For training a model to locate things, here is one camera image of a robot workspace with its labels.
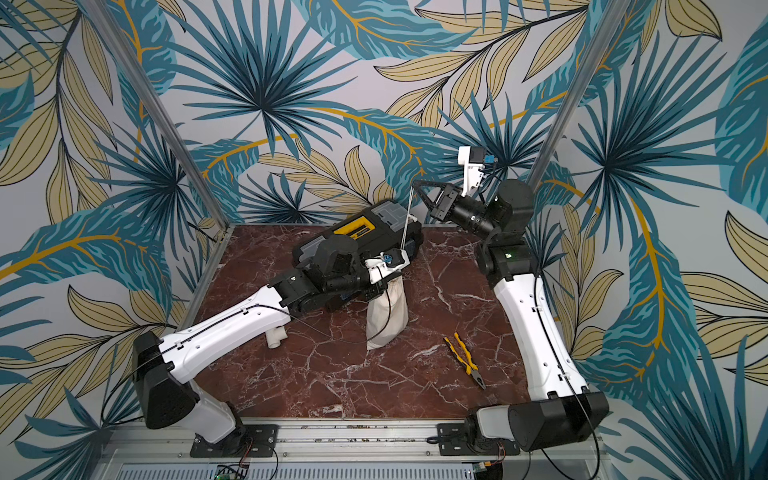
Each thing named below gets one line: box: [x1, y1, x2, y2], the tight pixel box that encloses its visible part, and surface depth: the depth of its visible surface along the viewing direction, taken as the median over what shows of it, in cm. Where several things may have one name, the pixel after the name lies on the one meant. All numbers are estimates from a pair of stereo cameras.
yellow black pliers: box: [443, 332, 486, 390], surface depth 87 cm
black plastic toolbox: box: [293, 200, 424, 265], surface depth 98 cm
